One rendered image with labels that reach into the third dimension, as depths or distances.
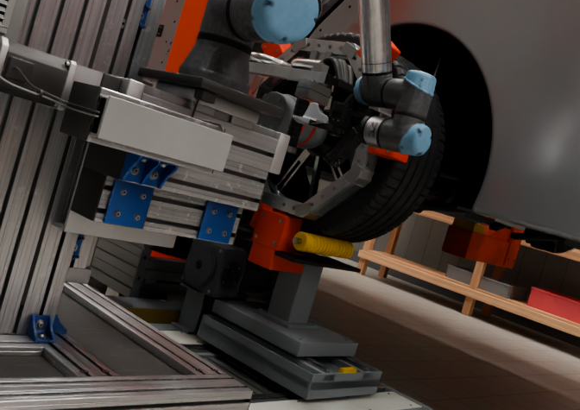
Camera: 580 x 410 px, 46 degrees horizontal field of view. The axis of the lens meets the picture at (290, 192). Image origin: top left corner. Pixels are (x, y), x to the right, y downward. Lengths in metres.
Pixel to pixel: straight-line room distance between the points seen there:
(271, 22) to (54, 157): 0.50
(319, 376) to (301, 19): 1.10
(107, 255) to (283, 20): 1.52
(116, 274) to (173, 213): 1.16
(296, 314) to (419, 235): 4.92
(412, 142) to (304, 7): 0.44
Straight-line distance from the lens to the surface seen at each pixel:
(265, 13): 1.29
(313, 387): 2.04
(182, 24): 2.43
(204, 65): 1.39
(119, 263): 2.55
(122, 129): 1.12
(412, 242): 7.13
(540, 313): 5.69
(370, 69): 1.70
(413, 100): 1.62
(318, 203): 2.01
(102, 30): 1.45
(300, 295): 2.24
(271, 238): 2.10
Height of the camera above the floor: 0.69
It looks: 1 degrees down
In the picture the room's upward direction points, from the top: 16 degrees clockwise
